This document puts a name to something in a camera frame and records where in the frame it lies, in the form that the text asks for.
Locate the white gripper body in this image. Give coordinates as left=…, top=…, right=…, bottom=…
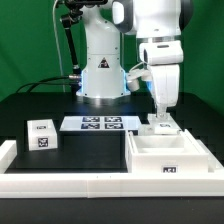
left=139, top=40, right=183, bottom=107

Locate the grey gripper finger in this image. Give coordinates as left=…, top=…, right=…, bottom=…
left=156, top=105, right=168, bottom=120

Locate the white cabinet door panel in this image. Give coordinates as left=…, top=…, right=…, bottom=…
left=138, top=113, right=181, bottom=136

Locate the white cabinet box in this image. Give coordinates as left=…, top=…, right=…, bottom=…
left=125, top=131, right=209, bottom=174

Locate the white cabinet top panel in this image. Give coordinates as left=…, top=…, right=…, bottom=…
left=180, top=129, right=224, bottom=174

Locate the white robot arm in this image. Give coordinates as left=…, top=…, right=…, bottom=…
left=78, top=0, right=193, bottom=119

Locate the white base tag plate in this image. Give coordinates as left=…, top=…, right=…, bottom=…
left=60, top=116, right=141, bottom=132

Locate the small white tagged cube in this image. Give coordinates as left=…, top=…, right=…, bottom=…
left=27, top=119, right=58, bottom=151

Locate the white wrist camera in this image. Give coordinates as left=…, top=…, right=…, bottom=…
left=126, top=69, right=152, bottom=92

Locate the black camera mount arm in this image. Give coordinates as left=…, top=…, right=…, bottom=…
left=60, top=0, right=108, bottom=75

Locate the white U-shaped frame border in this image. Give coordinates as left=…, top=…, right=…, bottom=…
left=0, top=140, right=224, bottom=198

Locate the grey hanging cable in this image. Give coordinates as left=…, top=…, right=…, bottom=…
left=52, top=0, right=67, bottom=93

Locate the black cable bundle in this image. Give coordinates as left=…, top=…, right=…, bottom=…
left=16, top=75, right=83, bottom=94

